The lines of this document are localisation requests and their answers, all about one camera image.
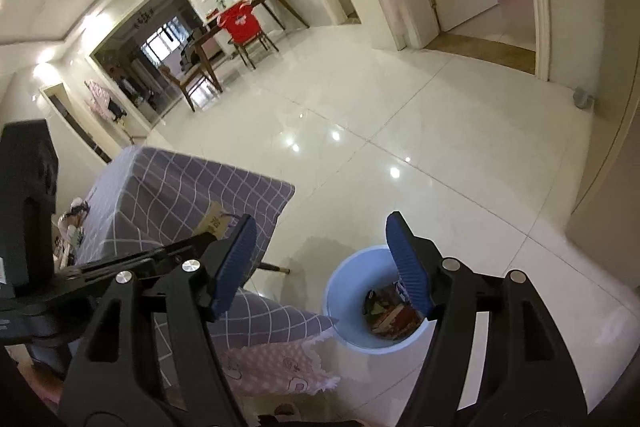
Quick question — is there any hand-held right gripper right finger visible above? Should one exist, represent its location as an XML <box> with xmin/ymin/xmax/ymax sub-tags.
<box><xmin>385</xmin><ymin>211</ymin><xmax>591</xmax><ymax>427</ymax></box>

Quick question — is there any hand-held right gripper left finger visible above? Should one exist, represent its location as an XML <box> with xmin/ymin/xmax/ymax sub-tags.
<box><xmin>57</xmin><ymin>214</ymin><xmax>258</xmax><ymax>427</ymax></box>

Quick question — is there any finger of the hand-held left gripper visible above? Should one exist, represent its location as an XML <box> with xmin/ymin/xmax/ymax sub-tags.
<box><xmin>60</xmin><ymin>229</ymin><xmax>228</xmax><ymax>275</ymax></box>
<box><xmin>65</xmin><ymin>257</ymin><xmax>176</xmax><ymax>293</ymax></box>

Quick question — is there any white tissue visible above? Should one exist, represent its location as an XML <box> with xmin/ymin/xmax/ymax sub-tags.
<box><xmin>60</xmin><ymin>199</ymin><xmax>91</xmax><ymax>228</ymax></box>

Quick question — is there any beige printed card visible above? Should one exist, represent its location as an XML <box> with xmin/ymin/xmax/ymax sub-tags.
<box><xmin>197</xmin><ymin>202</ymin><xmax>236</xmax><ymax>238</ymax></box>

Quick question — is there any brown paper bag red label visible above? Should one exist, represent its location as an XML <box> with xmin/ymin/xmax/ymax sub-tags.
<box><xmin>362</xmin><ymin>284</ymin><xmax>426</xmax><ymax>338</ymax></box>

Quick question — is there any light blue waste bin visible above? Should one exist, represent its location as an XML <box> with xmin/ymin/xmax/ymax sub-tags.
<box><xmin>324</xmin><ymin>244</ymin><xmax>440</xmax><ymax>351</ymax></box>

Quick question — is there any blue-grey checked tablecloth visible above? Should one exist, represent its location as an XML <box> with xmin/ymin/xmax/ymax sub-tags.
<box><xmin>65</xmin><ymin>146</ymin><xmax>341</xmax><ymax>348</ymax></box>

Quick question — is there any pink lace table cover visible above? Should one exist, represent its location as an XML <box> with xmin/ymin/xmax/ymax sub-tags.
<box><xmin>155</xmin><ymin>332</ymin><xmax>341</xmax><ymax>403</ymax></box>

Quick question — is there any wooden coat stand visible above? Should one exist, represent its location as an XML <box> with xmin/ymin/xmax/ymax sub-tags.
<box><xmin>84</xmin><ymin>79</ymin><xmax>138</xmax><ymax>145</ymax></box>

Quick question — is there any pink jacket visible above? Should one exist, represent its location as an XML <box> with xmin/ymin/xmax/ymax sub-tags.
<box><xmin>84</xmin><ymin>79</ymin><xmax>112</xmax><ymax>120</ymax></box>

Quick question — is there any wooden dining chair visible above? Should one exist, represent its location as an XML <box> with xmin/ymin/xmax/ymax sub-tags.
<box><xmin>220</xmin><ymin>4</ymin><xmax>281</xmax><ymax>70</ymax></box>
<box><xmin>160</xmin><ymin>67</ymin><xmax>223</xmax><ymax>112</ymax></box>

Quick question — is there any wooden dining table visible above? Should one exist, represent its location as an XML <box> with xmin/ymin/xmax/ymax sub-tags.
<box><xmin>192</xmin><ymin>0</ymin><xmax>311</xmax><ymax>92</ymax></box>

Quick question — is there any red white garment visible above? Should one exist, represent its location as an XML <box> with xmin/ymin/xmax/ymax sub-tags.
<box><xmin>220</xmin><ymin>4</ymin><xmax>262</xmax><ymax>44</ymax></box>

